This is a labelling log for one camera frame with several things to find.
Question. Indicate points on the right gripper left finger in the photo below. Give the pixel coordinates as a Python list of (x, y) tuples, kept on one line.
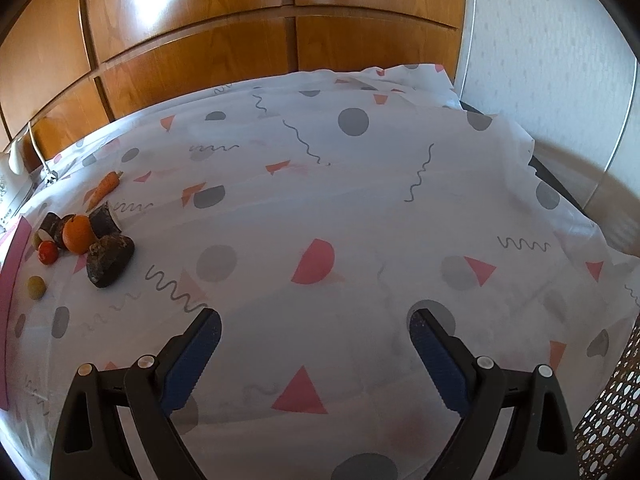
[(90, 443)]

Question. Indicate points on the dark eggplant slice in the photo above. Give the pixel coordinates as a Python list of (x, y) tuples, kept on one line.
[(103, 221)]

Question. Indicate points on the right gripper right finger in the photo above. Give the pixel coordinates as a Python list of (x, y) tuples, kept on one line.
[(539, 443)]

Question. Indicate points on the orange carrot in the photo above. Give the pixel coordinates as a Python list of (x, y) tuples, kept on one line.
[(105, 187)]

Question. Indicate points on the dark eggplant piece tan face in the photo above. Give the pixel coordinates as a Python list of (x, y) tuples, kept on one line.
[(51, 229)]

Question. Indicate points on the white patterned tablecloth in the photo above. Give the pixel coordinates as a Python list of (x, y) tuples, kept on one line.
[(314, 211)]

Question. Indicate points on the white ceramic electric kettle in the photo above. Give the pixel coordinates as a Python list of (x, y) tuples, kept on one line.
[(14, 179)]

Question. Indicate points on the pink-edged cardboard tray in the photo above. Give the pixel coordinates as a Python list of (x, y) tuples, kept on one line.
[(13, 246)]

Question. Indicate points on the small red tomato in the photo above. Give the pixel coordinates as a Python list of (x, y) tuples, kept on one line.
[(47, 252)]

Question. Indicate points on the large dark brown fruit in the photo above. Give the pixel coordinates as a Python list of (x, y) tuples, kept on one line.
[(107, 259)]

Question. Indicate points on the small tan round fruit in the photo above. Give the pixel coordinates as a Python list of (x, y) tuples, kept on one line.
[(36, 287)]

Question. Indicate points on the perforated chair back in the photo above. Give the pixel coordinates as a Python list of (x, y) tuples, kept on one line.
[(608, 435)]

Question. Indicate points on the orange tangerine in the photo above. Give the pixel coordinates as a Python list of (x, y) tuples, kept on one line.
[(78, 234)]

